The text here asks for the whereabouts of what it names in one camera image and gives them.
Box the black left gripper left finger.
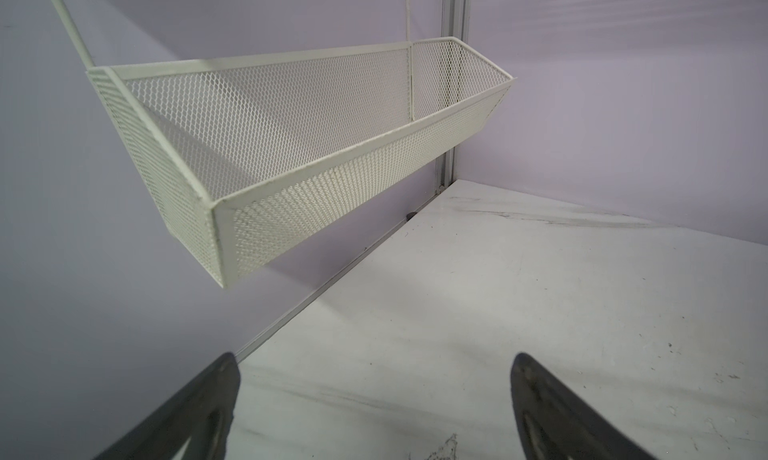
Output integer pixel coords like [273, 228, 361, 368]
[97, 352, 241, 459]

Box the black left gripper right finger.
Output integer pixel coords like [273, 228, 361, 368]
[510, 353, 654, 460]

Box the white mesh wall shelf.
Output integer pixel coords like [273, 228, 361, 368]
[50, 0, 513, 288]

